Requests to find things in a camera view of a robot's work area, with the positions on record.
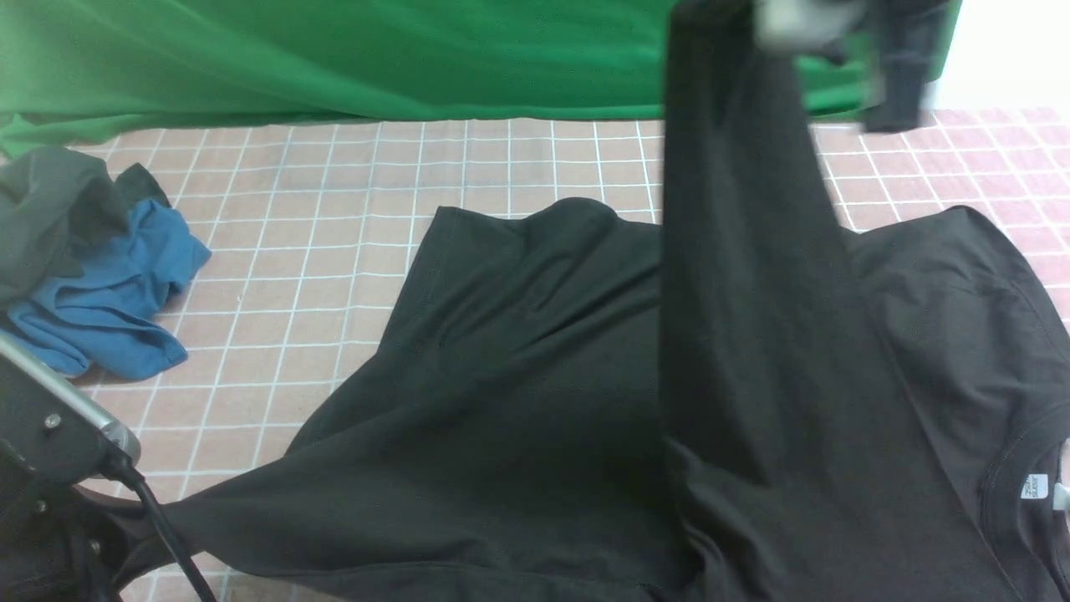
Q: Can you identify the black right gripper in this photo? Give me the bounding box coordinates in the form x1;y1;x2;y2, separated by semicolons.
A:
846;1;953;135

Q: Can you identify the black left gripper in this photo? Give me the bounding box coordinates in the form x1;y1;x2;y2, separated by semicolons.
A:
1;468;135;601

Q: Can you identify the dark teal-gray garment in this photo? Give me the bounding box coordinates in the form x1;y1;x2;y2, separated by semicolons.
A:
1;146;171;306

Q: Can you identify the dark gray long-sleeve top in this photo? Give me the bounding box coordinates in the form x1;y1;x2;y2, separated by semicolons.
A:
166;1;1067;601

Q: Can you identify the blue garment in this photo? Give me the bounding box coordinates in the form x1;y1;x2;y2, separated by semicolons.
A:
3;198;211;380

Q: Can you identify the pink checkered tablecloth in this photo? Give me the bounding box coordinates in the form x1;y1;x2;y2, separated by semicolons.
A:
0;106;1070;602

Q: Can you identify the green backdrop cloth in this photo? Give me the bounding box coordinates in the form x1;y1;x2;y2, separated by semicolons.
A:
0;0;962;160

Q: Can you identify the black left camera cable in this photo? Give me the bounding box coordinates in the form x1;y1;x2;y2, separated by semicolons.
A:
104;456;218;602

